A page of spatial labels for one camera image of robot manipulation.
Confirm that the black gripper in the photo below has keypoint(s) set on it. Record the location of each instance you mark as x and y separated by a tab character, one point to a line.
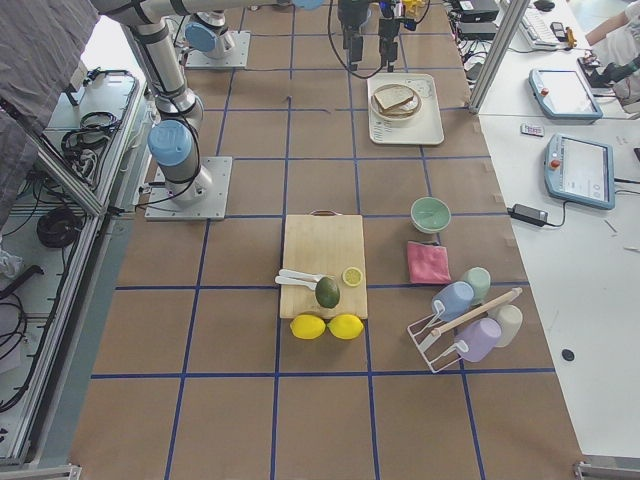
388	28
351	12

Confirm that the bread slice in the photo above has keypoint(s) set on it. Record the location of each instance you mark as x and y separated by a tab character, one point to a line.
391	95
404	110

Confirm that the cream round plate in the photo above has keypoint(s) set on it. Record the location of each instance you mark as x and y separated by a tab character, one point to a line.
376	109

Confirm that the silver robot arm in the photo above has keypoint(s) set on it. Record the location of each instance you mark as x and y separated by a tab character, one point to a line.
254	115

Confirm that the bread slice on plate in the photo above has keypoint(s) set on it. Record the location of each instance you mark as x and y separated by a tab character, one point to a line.
404	110

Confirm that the yellow cup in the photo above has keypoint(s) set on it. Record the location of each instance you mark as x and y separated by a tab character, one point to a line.
413	8

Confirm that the white bear tray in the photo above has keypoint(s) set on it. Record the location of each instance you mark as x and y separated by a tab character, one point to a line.
422	127

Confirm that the green bowl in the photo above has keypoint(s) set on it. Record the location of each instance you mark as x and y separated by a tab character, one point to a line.
430	215

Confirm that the far teach pendant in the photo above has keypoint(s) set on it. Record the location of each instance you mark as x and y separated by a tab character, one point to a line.
563	95

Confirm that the teach pendant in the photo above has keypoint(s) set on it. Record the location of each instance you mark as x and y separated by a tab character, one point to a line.
580	170
563	95

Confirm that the wooden cutting board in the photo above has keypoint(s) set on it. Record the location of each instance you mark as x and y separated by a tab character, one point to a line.
325	245

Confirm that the pink cloth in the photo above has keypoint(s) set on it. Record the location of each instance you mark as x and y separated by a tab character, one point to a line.
428	264

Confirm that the near teach pendant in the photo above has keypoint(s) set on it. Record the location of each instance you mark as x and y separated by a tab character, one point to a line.
580	170

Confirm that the black power adapter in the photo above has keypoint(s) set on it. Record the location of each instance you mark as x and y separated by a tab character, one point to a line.
528	215

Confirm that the lemon slice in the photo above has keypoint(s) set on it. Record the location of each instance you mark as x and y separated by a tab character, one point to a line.
352	276

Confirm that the avocado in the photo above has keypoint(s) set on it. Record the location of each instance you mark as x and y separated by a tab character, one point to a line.
327	293

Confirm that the green hanging mug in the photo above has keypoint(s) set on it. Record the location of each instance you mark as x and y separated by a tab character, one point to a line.
480	281

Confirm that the blue hanging mug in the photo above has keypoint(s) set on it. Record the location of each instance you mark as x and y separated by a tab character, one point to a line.
452	301

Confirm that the right whole lemon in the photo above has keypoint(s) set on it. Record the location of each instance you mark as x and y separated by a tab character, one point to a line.
346	326

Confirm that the whole lemon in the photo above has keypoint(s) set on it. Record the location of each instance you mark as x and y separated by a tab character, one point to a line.
346	326
307	326

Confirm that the left whole lemon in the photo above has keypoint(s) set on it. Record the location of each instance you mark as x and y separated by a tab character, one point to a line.
307	326

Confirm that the white hanging mug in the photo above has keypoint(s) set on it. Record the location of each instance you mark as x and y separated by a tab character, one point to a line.
509	317

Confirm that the purple hanging mug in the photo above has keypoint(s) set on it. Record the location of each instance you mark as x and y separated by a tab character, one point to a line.
475	341

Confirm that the aluminium frame post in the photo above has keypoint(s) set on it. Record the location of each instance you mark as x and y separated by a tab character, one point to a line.
506	31

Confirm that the white wire cup rack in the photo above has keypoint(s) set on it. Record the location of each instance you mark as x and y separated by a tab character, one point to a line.
435	340

